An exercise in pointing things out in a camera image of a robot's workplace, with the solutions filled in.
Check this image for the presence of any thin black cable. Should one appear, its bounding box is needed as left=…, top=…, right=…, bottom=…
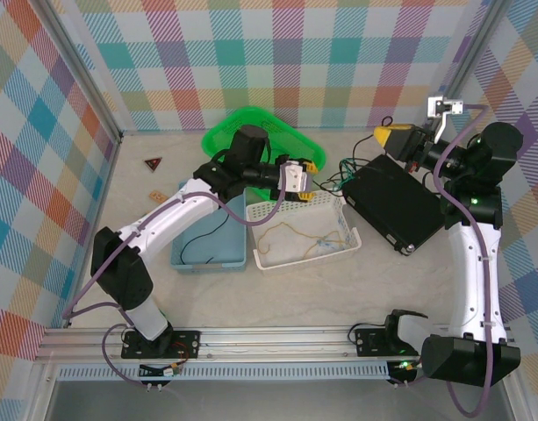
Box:
left=179, top=209, right=232, bottom=266
left=319, top=133, right=384, bottom=194

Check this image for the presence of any thin yellow cable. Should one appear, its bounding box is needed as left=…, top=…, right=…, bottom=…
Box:
left=255, top=221, right=345, bottom=260

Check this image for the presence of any thin dark green cable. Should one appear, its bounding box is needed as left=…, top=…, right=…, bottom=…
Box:
left=338, top=157, right=367, bottom=188
left=332, top=160, right=366, bottom=190

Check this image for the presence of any green plastic mesh basket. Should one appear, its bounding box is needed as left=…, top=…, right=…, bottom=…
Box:
left=201, top=106, right=326, bottom=203

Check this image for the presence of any white plastic perforated basket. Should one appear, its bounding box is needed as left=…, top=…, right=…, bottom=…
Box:
left=245, top=187, right=362, bottom=271

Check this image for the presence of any black flat case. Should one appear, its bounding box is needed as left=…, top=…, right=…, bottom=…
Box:
left=341, top=154, right=446, bottom=258

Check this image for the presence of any light blue plastic tray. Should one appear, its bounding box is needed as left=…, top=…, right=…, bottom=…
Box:
left=170, top=182, right=247, bottom=275

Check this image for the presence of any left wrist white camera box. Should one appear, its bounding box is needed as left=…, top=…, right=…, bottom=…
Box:
left=280, top=161, right=314, bottom=195

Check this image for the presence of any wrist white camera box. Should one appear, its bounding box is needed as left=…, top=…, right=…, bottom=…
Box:
left=427, top=95, right=466, bottom=142
left=280, top=161, right=314, bottom=195

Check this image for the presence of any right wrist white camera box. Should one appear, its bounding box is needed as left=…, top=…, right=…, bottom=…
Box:
left=427, top=95, right=466, bottom=142

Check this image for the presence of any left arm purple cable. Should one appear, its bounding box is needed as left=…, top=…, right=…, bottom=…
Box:
left=61, top=168, right=292, bottom=387

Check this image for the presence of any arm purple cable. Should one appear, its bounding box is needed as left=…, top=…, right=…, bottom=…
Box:
left=61, top=168, right=292, bottom=387
left=393, top=103, right=496, bottom=417

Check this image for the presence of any aluminium frame post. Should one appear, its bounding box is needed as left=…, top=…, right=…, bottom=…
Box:
left=39, top=0, right=123, bottom=142
left=423, top=0, right=513, bottom=135

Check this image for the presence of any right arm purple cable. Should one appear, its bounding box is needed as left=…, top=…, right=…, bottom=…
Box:
left=393, top=103, right=496, bottom=417

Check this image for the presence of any aluminium mounting rail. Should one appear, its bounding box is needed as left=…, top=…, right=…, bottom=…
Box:
left=35, top=322, right=522, bottom=365

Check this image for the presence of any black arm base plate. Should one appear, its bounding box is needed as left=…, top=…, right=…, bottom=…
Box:
left=355, top=326, right=427, bottom=357
left=121, top=329, right=202, bottom=360

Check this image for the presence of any slotted grey cable duct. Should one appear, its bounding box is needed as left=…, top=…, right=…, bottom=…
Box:
left=57, top=361, right=391, bottom=382

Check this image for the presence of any yellow power connector with wires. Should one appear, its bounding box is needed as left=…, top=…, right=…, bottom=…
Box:
left=389, top=357, right=427, bottom=390
left=139, top=361, right=185, bottom=392

